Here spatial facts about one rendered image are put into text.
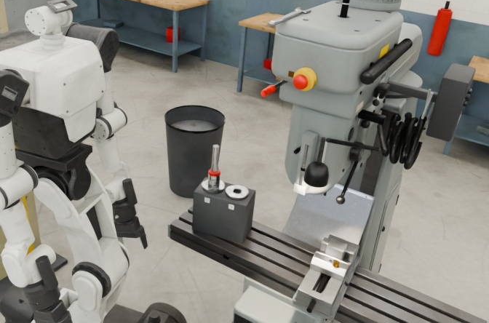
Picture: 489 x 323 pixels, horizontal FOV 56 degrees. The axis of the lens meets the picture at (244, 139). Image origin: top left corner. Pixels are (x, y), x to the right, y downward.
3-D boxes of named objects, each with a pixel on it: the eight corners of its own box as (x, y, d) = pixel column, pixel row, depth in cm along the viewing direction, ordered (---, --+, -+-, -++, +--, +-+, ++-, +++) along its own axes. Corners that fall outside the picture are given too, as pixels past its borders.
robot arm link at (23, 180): (-4, 244, 125) (-30, 181, 118) (25, 223, 134) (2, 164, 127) (25, 248, 121) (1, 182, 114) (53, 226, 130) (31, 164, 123)
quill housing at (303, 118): (331, 206, 150) (350, 117, 135) (275, 185, 158) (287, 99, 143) (350, 181, 164) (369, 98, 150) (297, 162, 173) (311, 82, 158)
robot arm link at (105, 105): (78, 136, 156) (72, 73, 146) (101, 121, 167) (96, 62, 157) (108, 142, 153) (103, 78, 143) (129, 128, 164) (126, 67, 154)
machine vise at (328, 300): (332, 321, 153) (338, 297, 148) (290, 302, 158) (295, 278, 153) (359, 260, 181) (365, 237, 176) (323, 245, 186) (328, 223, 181)
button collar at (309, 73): (312, 93, 121) (315, 72, 119) (291, 87, 124) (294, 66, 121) (315, 91, 123) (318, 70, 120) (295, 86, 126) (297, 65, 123)
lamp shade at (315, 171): (302, 184, 136) (305, 166, 133) (305, 172, 142) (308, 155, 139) (326, 189, 135) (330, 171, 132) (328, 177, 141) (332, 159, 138)
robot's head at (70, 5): (30, 20, 121) (41, -2, 117) (52, 14, 128) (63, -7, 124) (49, 36, 121) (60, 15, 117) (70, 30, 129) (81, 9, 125)
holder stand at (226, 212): (242, 244, 183) (247, 203, 173) (191, 229, 188) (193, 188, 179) (252, 227, 193) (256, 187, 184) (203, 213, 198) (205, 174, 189)
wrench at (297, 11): (277, 27, 116) (277, 23, 116) (263, 24, 118) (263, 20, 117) (311, 12, 136) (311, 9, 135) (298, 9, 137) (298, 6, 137)
